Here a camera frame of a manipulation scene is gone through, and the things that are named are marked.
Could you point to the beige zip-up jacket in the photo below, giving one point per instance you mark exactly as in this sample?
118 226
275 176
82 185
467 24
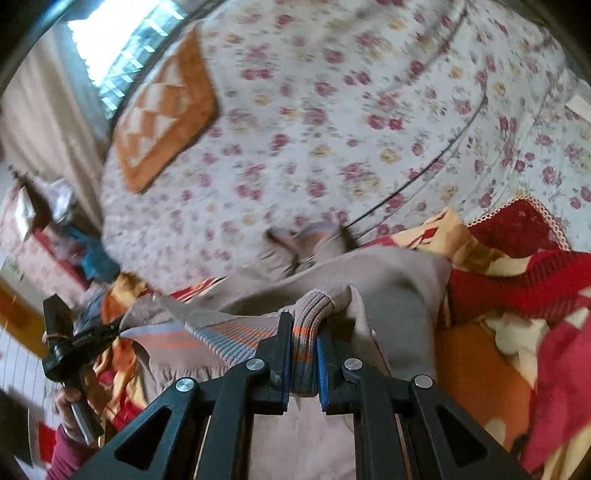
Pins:
383 299

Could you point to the beige curtain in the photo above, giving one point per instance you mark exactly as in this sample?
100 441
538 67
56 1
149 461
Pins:
53 124

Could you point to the floral white quilt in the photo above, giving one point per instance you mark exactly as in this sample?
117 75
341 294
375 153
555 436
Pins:
371 114

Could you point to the orange checkered cushion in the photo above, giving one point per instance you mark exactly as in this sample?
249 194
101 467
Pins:
174 106

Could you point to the person's left hand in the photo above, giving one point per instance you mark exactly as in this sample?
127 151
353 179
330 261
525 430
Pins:
65 397

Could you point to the blue plastic bag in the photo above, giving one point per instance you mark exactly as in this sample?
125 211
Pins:
96 264

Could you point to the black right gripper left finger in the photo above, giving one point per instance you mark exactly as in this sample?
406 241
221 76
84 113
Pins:
202 430

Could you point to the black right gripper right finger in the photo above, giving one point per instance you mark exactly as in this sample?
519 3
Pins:
406 429

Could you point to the red orange patterned blanket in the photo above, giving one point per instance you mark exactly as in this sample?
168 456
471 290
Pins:
511 338

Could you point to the maroon sleeved left forearm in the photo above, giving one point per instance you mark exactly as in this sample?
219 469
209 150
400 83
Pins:
68 456

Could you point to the floral covered box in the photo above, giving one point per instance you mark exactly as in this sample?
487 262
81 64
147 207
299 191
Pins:
33 259

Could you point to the clear plastic bag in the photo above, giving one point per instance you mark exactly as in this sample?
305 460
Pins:
61 200

